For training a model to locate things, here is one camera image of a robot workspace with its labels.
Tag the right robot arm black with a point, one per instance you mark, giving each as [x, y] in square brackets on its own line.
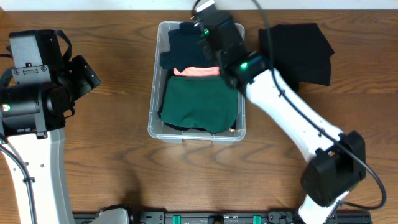
[335, 160]

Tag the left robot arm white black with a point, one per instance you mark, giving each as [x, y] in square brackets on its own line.
[38, 94]

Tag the black mounting rail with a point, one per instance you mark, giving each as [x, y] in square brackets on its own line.
[275, 217]

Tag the black cloth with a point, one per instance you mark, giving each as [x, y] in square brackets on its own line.
[301, 53]

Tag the pink garment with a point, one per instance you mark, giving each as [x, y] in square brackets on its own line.
[197, 72]

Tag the green garment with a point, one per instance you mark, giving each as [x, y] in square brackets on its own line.
[200, 104]

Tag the clear plastic storage bin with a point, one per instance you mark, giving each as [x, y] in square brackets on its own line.
[157, 129]

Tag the dark teal garment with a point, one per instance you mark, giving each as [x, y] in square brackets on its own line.
[185, 50]

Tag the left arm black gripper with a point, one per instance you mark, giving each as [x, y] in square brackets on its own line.
[86, 74]

